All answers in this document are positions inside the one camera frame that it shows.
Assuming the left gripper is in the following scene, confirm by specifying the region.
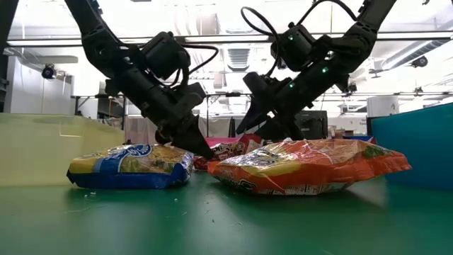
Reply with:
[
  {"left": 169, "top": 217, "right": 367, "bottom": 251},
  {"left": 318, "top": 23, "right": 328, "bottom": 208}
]
[{"left": 104, "top": 66, "right": 215, "bottom": 160}]

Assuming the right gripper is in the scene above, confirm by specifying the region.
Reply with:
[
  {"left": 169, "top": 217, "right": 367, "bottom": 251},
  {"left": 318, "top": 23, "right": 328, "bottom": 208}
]
[{"left": 236, "top": 35, "right": 351, "bottom": 142}]

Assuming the red Maruchan noodle pack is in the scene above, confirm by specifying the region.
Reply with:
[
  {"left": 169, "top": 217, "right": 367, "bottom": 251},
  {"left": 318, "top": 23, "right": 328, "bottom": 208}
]
[{"left": 193, "top": 133, "right": 265, "bottom": 171}]

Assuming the blue Maruchan noodle pack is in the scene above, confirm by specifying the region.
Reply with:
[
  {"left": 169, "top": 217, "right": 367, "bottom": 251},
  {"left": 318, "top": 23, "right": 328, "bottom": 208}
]
[{"left": 66, "top": 143, "right": 195, "bottom": 190}]

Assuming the orange Maruchan noodle pack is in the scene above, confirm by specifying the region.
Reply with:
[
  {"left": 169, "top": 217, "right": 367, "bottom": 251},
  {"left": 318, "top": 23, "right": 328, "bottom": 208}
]
[{"left": 207, "top": 137, "right": 413, "bottom": 196}]

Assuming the white storage box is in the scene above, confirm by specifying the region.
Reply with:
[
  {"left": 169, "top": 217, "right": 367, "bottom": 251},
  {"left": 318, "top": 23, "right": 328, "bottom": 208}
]
[{"left": 124, "top": 115, "right": 159, "bottom": 145}]

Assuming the black computer monitor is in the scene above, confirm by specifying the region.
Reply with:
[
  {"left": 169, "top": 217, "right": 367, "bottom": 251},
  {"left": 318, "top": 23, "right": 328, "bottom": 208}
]
[{"left": 295, "top": 110, "right": 328, "bottom": 140}]

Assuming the translucent yellow plastic bin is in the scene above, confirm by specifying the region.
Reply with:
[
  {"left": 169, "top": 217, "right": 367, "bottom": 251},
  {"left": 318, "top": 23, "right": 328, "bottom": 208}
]
[{"left": 0, "top": 112, "right": 125, "bottom": 188}]

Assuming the blue plastic bin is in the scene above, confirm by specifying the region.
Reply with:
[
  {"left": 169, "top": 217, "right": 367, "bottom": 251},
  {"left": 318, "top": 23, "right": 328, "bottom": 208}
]
[{"left": 370, "top": 102, "right": 453, "bottom": 191}]

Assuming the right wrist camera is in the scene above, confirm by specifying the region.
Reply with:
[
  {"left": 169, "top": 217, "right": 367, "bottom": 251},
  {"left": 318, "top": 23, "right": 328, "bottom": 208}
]
[{"left": 270, "top": 21, "right": 316, "bottom": 72}]

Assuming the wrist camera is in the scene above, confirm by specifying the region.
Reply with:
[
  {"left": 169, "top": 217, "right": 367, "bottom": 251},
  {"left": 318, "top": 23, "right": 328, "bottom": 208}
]
[
  {"left": 270, "top": 21, "right": 316, "bottom": 72},
  {"left": 140, "top": 30, "right": 192, "bottom": 81}
]

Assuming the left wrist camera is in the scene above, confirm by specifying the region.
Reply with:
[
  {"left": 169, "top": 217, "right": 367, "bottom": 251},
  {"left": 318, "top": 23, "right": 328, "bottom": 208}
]
[{"left": 140, "top": 30, "right": 192, "bottom": 81}]

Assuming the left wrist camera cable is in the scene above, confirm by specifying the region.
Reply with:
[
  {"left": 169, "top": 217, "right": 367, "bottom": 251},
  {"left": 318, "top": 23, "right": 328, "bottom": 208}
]
[{"left": 175, "top": 42, "right": 220, "bottom": 89}]

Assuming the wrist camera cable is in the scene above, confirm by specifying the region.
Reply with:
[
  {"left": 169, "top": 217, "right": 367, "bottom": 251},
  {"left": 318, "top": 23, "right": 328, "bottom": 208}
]
[
  {"left": 175, "top": 42, "right": 220, "bottom": 89},
  {"left": 240, "top": 6, "right": 282, "bottom": 77}
]

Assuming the black ceiling light rail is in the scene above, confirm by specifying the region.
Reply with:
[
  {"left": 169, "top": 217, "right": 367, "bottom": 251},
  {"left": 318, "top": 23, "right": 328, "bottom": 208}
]
[{"left": 6, "top": 30, "right": 453, "bottom": 47}]

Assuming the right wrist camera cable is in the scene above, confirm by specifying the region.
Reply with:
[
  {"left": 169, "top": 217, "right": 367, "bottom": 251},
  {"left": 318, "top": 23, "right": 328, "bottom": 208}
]
[{"left": 240, "top": 6, "right": 282, "bottom": 77}]

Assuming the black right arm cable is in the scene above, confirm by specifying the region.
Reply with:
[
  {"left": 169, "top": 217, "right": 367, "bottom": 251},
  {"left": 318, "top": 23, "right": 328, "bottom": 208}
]
[{"left": 297, "top": 0, "right": 358, "bottom": 26}]

